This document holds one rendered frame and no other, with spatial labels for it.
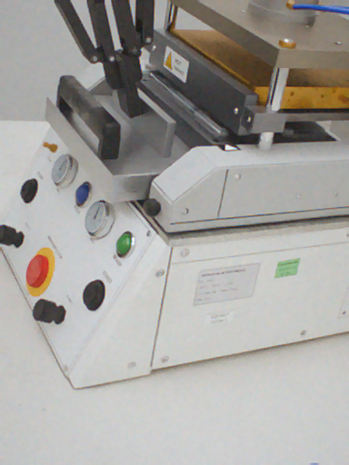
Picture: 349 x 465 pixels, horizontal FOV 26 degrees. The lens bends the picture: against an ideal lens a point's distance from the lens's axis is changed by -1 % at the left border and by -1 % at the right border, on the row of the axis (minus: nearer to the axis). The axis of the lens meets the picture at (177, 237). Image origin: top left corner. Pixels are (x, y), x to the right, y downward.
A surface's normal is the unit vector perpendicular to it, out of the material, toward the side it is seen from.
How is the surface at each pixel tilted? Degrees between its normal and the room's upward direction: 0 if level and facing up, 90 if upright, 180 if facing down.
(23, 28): 90
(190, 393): 0
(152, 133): 90
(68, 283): 65
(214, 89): 90
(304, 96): 90
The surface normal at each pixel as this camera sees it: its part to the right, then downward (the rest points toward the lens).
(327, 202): 0.43, 0.50
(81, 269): -0.74, -0.28
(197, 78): -0.89, 0.09
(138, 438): 0.16, -0.86
